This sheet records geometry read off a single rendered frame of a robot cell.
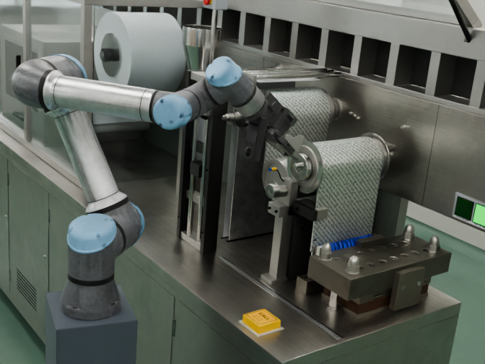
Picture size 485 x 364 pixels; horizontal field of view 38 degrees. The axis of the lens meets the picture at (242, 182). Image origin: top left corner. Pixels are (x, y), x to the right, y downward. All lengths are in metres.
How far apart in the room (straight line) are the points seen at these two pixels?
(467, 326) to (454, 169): 2.10
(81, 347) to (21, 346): 1.66
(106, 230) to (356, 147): 0.73
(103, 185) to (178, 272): 0.37
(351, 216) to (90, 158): 0.75
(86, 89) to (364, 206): 0.87
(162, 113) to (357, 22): 0.88
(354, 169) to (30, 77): 0.89
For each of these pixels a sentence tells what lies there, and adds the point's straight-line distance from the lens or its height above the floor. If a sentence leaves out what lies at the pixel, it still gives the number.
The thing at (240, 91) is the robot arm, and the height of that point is 1.48.
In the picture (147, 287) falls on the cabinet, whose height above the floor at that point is 0.77.
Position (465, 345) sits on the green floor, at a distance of 3.86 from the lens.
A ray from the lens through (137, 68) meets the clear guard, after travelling 2.72.
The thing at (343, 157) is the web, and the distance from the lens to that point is 1.98.
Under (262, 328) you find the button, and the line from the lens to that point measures 1.80.
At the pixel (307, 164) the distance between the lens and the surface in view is 1.92.
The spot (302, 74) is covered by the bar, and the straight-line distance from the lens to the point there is 2.20.
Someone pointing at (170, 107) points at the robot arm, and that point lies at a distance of 1.58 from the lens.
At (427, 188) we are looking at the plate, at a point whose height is 1.20.
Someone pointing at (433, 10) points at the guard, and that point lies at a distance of 2.08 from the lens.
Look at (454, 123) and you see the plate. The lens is 2.03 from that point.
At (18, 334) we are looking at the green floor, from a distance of 3.57.
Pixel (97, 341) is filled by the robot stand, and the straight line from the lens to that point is 1.84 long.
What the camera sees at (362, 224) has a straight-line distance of 2.11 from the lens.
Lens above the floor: 1.80
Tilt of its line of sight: 18 degrees down
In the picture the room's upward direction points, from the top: 5 degrees clockwise
